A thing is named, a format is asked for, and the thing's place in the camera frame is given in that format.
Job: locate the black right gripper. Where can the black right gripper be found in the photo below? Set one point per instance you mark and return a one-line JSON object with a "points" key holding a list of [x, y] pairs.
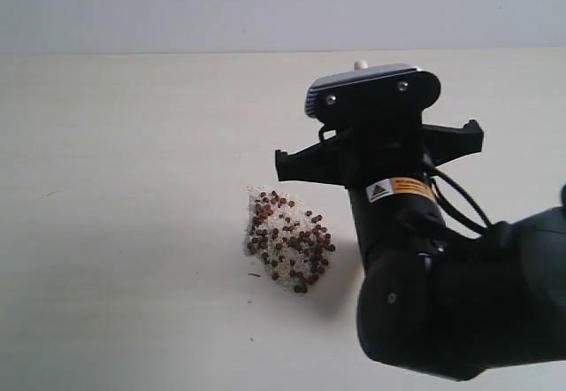
{"points": [[353, 154]]}

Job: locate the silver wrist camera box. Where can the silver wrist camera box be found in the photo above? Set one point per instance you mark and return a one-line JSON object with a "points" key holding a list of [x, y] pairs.
{"points": [[373, 93]]}

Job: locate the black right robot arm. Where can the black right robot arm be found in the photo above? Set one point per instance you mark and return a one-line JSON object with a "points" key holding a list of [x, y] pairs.
{"points": [[441, 294]]}

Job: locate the brown beans and rice pile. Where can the brown beans and rice pile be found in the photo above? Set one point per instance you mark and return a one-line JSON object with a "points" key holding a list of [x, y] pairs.
{"points": [[289, 239]]}

